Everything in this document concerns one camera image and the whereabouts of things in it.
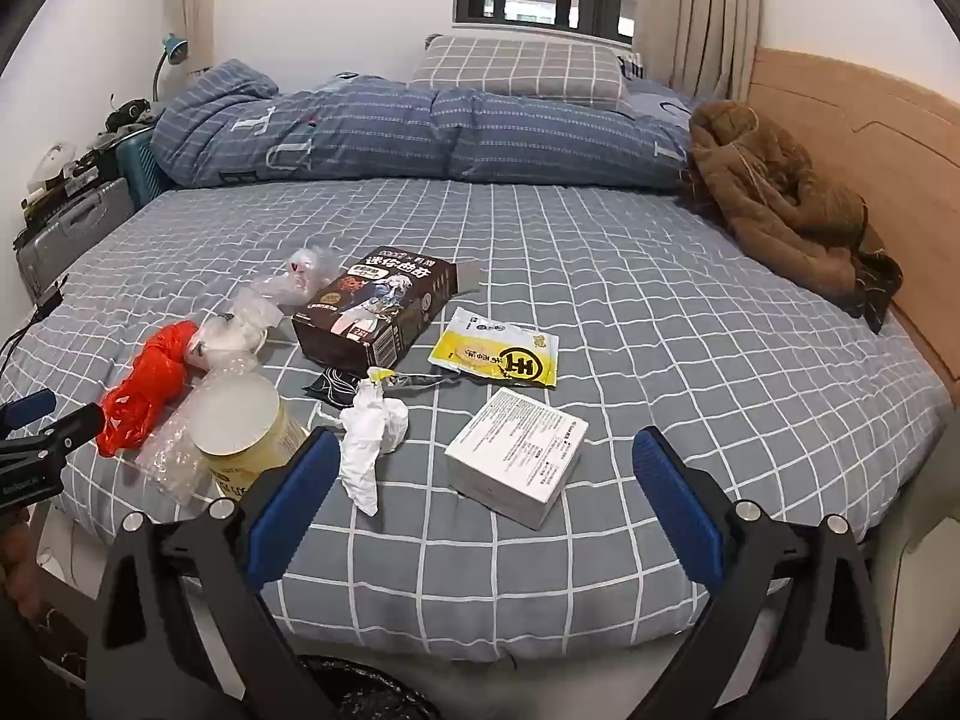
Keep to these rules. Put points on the grey suitcase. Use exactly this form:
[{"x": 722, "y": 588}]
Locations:
[{"x": 75, "y": 225}]

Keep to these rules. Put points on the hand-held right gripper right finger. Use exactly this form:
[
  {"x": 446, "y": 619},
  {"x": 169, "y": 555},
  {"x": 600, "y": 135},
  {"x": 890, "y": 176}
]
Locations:
[{"x": 675, "y": 499}]

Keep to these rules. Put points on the black wet wipe packet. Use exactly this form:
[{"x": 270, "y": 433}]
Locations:
[{"x": 334, "y": 384}]

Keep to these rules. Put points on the yellow jar white lid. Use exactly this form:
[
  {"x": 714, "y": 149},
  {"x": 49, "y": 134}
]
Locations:
[{"x": 240, "y": 420}]

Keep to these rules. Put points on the teal desk lamp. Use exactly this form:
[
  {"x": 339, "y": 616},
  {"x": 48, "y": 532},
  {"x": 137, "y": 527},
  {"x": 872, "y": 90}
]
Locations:
[{"x": 176, "y": 51}]

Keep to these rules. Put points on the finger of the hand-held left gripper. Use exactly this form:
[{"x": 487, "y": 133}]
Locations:
[
  {"x": 75, "y": 427},
  {"x": 26, "y": 412}
]

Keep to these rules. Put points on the brown cookie box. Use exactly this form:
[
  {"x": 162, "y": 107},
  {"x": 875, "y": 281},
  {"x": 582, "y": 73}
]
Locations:
[{"x": 360, "y": 307}]

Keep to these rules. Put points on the white rounded gadget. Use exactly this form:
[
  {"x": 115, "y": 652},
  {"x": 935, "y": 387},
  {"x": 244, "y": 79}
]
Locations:
[{"x": 52, "y": 161}]

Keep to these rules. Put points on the brown fleece jacket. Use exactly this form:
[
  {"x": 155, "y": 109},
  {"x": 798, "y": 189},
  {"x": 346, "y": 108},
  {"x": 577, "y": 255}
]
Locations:
[{"x": 772, "y": 187}]

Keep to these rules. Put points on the grey checked bed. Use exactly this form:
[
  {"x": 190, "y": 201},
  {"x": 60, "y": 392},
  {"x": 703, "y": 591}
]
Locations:
[{"x": 600, "y": 315}]

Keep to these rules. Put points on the white crumpled plastic wrapper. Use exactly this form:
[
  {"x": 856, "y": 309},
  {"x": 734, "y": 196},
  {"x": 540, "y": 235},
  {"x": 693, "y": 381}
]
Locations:
[{"x": 225, "y": 341}]

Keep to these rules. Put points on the person's left hand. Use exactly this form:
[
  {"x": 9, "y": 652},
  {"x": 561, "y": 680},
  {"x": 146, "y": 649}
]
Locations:
[{"x": 16, "y": 562}]

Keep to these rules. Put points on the yellow white cracker packet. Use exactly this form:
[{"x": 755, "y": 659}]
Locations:
[{"x": 495, "y": 349}]

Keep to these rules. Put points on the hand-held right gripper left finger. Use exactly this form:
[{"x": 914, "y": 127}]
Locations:
[{"x": 296, "y": 495}]

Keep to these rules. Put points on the white cardboard box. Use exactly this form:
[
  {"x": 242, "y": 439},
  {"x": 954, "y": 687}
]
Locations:
[{"x": 517, "y": 457}]

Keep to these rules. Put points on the blue striped quilt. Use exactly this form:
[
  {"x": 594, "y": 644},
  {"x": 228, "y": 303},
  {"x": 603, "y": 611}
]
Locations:
[{"x": 375, "y": 127}]

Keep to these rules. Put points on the grey checked pillow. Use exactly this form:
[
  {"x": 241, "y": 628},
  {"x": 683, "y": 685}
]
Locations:
[{"x": 517, "y": 67}]

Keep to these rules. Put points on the teal suitcase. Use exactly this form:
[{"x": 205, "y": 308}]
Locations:
[{"x": 139, "y": 165}]

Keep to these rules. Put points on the red plastic bag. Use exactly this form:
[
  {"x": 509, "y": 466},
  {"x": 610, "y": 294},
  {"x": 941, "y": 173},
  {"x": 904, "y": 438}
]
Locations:
[{"x": 150, "y": 375}]

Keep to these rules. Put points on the clear bubble wrap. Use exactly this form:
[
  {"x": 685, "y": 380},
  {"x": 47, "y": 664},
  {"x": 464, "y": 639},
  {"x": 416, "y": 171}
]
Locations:
[{"x": 161, "y": 457}]

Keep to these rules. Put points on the white crumpled tissue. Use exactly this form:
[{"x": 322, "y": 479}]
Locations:
[{"x": 371, "y": 427}]

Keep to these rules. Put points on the silver foil wrapper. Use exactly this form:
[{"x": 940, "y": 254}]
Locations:
[{"x": 420, "y": 380}]

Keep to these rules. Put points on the black trash bag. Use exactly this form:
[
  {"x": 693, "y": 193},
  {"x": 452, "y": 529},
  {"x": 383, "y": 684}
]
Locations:
[{"x": 360, "y": 690}]

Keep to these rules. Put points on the wooden headboard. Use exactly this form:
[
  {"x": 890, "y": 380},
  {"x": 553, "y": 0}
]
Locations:
[{"x": 862, "y": 112}]

